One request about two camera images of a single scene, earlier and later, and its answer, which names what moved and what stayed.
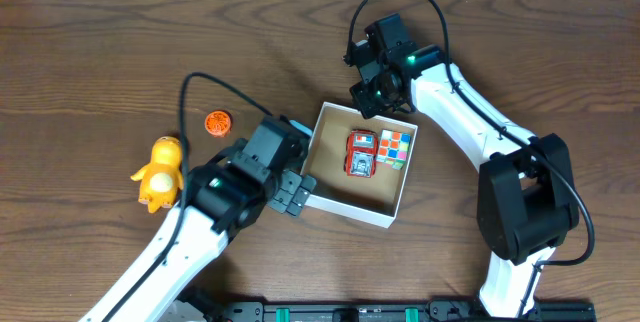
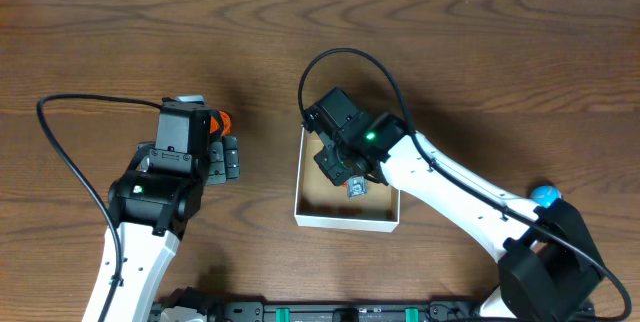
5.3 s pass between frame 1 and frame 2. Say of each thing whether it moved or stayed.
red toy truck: moved
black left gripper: moved
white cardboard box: moved
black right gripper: moved
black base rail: stayed
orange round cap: stayed
